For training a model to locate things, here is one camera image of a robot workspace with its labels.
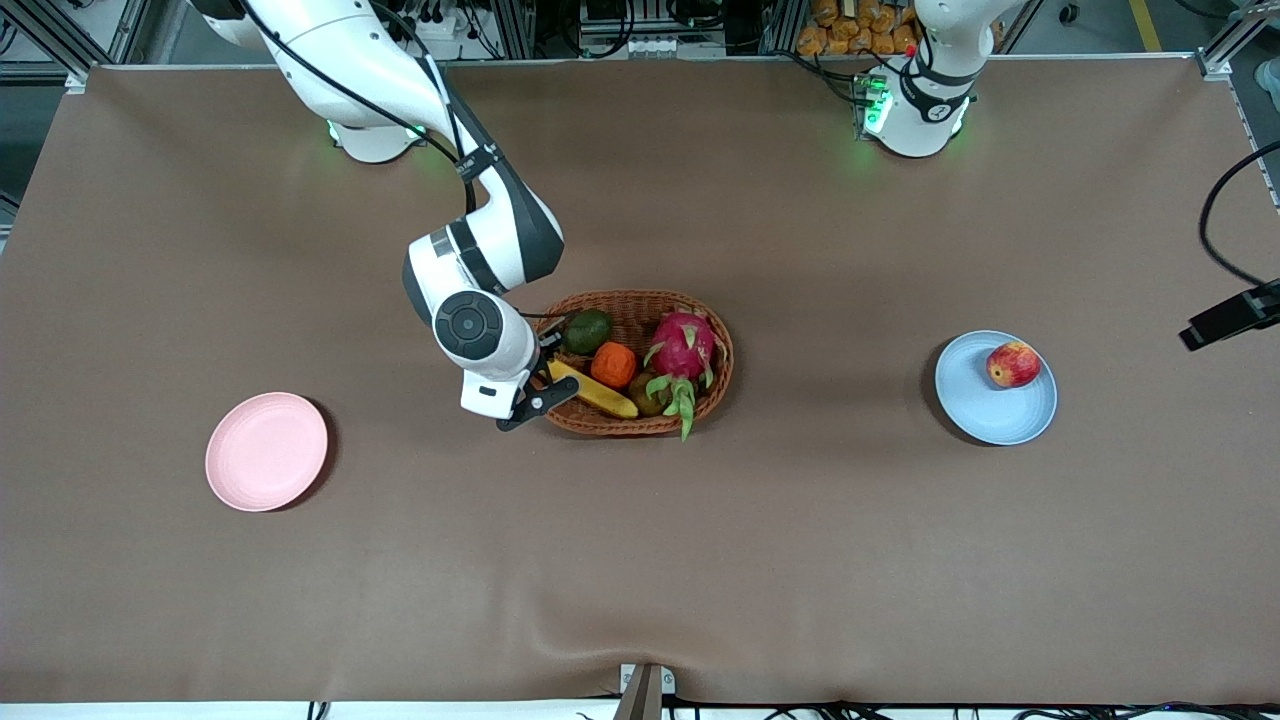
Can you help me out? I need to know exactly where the yellow banana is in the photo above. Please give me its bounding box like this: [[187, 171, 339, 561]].
[[547, 358, 639, 419]]

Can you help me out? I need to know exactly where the red apple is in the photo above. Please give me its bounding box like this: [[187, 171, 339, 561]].
[[986, 341, 1042, 389]]

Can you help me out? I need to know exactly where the green avocado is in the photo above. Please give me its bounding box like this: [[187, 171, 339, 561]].
[[563, 309, 613, 356]]

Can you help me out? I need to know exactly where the orange tangerine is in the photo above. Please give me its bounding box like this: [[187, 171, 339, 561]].
[[590, 342, 638, 389]]

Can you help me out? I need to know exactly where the brown wicker basket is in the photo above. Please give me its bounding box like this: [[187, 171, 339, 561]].
[[519, 290, 735, 437]]

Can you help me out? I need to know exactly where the brown kiwi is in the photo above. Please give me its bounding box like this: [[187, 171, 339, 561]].
[[628, 372, 669, 417]]

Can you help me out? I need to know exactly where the pink dragon fruit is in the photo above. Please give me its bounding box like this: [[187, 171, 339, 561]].
[[643, 308, 728, 442]]

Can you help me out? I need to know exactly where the brown table cloth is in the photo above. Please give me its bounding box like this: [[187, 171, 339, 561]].
[[0, 55, 1280, 706]]

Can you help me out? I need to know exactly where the blue round plate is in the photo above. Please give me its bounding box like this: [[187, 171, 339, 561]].
[[935, 330, 1058, 446]]

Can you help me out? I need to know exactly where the pink round plate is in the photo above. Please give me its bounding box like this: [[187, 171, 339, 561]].
[[205, 392, 329, 513]]

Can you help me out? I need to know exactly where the white power strip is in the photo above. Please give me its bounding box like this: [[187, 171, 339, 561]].
[[395, 0, 466, 41]]

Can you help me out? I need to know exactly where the orange bread pile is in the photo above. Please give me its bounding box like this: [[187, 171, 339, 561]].
[[797, 0, 921, 58]]

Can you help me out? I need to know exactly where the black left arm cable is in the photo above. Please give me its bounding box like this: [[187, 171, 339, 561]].
[[1198, 140, 1280, 291]]

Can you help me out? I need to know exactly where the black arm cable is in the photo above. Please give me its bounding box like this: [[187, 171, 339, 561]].
[[240, 0, 479, 216], [1198, 140, 1280, 291]]

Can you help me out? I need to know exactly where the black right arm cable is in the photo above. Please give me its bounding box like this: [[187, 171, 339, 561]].
[[240, 0, 479, 216]]

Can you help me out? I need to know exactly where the aluminium frame beam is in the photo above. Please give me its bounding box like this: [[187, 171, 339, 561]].
[[0, 0, 151, 91], [1197, 0, 1280, 81]]

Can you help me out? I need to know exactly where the metal camera post bracket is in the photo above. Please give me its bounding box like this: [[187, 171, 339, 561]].
[[618, 663, 677, 720]]

